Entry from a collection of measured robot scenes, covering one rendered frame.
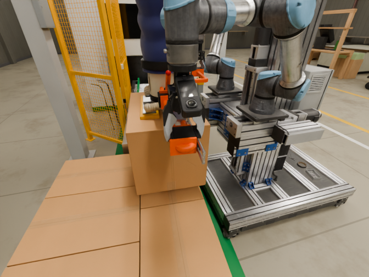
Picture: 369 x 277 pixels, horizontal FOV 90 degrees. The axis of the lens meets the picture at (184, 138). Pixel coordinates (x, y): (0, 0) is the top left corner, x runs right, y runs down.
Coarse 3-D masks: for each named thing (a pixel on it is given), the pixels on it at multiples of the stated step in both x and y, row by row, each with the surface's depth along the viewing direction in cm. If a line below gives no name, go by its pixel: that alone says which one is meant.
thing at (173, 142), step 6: (174, 126) 55; (180, 126) 55; (186, 126) 55; (174, 132) 52; (180, 132) 52; (186, 132) 52; (192, 132) 52; (174, 138) 49; (180, 138) 49; (186, 138) 49; (192, 138) 49; (174, 144) 49; (180, 144) 50; (186, 144) 50; (174, 150) 50
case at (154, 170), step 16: (128, 112) 103; (160, 112) 103; (128, 128) 87; (144, 128) 87; (160, 128) 87; (208, 128) 90; (128, 144) 86; (144, 144) 88; (160, 144) 90; (208, 144) 95; (144, 160) 92; (160, 160) 94; (176, 160) 97; (192, 160) 99; (144, 176) 98; (160, 176) 100; (176, 176) 102; (192, 176) 105; (144, 192) 103
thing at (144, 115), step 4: (144, 96) 119; (148, 96) 112; (144, 104) 106; (140, 108) 104; (140, 112) 98; (144, 112) 97; (152, 112) 97; (156, 112) 98; (140, 116) 94; (144, 116) 94; (148, 116) 94; (152, 116) 95; (156, 116) 95
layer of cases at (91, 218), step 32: (96, 160) 151; (128, 160) 151; (64, 192) 122; (96, 192) 122; (128, 192) 122; (160, 192) 122; (192, 192) 122; (32, 224) 102; (64, 224) 102; (96, 224) 102; (128, 224) 102; (160, 224) 102; (192, 224) 102; (32, 256) 88; (64, 256) 88; (96, 256) 88; (128, 256) 88; (160, 256) 88; (192, 256) 88; (224, 256) 88
